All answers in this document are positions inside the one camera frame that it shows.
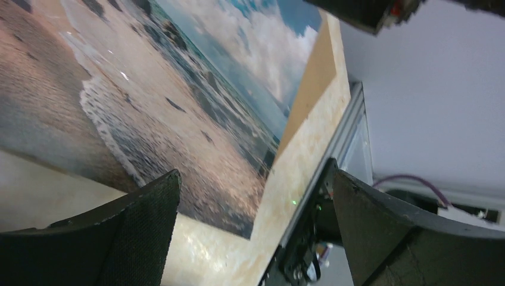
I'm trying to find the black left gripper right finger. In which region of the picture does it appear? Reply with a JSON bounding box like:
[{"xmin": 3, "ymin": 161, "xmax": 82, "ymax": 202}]
[{"xmin": 333, "ymin": 170, "xmax": 504, "ymax": 285}]

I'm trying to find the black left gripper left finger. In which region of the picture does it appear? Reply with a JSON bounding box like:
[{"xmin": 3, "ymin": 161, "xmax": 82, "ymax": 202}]
[{"xmin": 1, "ymin": 170, "xmax": 181, "ymax": 285}]

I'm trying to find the beach landscape photo print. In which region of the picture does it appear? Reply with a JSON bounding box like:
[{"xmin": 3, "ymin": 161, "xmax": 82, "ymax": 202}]
[{"xmin": 1, "ymin": 1, "xmax": 322, "ymax": 239}]

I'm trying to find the brown cardboard backing board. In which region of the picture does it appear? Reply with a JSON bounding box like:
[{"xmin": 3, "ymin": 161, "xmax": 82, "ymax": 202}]
[{"xmin": 273, "ymin": 10, "xmax": 337, "ymax": 163}]

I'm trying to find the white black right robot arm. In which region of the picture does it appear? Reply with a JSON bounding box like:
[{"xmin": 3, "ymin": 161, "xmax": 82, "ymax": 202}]
[{"xmin": 307, "ymin": 0, "xmax": 504, "ymax": 36}]

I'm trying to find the aluminium frame rail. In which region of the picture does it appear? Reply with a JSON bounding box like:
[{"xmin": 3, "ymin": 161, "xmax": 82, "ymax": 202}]
[{"xmin": 279, "ymin": 81, "xmax": 373, "ymax": 248}]

